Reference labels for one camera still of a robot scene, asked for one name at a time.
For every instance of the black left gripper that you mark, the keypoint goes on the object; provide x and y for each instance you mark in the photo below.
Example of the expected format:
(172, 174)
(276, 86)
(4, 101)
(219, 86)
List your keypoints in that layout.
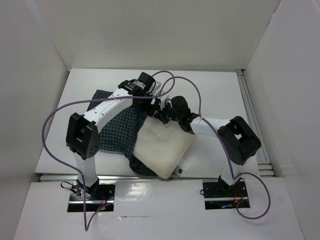
(148, 109)

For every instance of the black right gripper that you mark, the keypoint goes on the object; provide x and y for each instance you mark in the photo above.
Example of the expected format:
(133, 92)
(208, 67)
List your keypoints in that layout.
(165, 115)

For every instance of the cream white pillow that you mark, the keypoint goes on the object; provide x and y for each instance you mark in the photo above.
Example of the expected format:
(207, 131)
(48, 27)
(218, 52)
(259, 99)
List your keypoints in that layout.
(160, 147)

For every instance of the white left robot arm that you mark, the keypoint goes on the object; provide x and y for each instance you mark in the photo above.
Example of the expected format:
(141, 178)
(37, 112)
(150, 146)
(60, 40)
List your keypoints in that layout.
(83, 130)

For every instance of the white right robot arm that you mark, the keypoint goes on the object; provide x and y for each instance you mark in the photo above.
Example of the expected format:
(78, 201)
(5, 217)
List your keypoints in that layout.
(236, 137)

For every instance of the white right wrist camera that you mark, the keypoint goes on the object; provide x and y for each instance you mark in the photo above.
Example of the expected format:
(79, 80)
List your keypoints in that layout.
(164, 101)

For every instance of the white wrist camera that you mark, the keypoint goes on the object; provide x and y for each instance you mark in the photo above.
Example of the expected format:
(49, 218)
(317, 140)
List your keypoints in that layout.
(156, 86)
(164, 101)

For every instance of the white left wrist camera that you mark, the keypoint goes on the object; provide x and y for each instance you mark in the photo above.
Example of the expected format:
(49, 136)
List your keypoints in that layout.
(156, 86)

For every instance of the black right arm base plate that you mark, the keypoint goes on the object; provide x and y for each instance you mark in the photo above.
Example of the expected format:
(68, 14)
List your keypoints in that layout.
(217, 199)

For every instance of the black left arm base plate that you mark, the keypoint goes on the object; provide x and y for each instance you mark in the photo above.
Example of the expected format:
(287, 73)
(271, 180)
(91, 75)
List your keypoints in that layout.
(102, 198)

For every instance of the aluminium side rail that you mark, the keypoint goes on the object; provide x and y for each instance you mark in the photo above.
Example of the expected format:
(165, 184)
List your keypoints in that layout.
(262, 157)

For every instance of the aluminium front rail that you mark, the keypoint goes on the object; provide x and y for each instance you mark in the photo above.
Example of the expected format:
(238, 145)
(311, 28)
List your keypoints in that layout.
(60, 177)

